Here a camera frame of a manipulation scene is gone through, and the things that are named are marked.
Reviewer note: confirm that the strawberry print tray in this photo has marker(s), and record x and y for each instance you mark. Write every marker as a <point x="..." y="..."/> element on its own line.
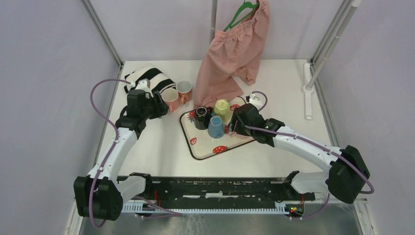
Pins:
<point x="201" y="145"/>

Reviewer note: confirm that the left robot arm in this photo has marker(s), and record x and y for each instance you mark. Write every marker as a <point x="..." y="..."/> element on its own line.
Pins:
<point x="100" y="194"/>

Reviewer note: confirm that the pale pink faceted mug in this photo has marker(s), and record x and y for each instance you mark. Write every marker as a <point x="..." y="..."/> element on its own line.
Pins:
<point x="232" y="133"/>

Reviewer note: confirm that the black faceted mug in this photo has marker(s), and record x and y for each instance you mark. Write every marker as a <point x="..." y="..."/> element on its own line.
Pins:
<point x="202" y="116"/>

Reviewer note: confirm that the black white striped towel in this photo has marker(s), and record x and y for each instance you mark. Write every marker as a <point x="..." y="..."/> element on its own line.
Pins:
<point x="158" y="80"/>

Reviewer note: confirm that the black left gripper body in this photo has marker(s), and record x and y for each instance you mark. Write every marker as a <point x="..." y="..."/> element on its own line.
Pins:
<point x="152" y="110"/>

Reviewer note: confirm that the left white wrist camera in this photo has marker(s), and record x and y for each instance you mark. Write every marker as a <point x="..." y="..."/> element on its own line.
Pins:
<point x="142" y="85"/>

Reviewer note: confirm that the centre metal pole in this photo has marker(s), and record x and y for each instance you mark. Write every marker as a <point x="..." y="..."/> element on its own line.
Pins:
<point x="214" y="4"/>

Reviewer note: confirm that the white cable duct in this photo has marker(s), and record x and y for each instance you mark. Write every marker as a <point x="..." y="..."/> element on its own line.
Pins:
<point x="141" y="207"/>

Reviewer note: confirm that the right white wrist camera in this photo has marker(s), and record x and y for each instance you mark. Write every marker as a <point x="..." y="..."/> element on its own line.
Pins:
<point x="255" y="100"/>

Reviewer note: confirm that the plain pink tall mug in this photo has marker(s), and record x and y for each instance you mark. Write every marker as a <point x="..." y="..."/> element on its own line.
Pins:
<point x="171" y="97"/>

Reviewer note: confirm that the bright blue mug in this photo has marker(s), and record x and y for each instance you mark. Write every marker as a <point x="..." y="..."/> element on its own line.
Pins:
<point x="216" y="128"/>

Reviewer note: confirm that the pink shorts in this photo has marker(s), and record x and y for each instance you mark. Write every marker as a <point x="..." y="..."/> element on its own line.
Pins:
<point x="235" y="52"/>

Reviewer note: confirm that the green clothes hanger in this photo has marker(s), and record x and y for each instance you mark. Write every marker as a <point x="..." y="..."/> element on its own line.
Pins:
<point x="244" y="11"/>

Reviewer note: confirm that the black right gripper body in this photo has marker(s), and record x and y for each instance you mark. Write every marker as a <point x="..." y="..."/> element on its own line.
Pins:
<point x="240" y="128"/>

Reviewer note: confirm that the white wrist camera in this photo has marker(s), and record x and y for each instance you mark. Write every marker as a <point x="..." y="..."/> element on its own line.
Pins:
<point x="142" y="85"/>
<point x="255" y="100"/>

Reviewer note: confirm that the green faceted mug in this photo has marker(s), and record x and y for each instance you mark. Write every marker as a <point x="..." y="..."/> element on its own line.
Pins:
<point x="222" y="109"/>

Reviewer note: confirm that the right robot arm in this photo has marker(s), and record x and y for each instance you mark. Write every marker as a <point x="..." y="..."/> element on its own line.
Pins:
<point x="343" y="172"/>

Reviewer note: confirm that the floral salmon mug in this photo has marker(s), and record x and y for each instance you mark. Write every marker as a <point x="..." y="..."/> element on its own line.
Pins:
<point x="184" y="89"/>

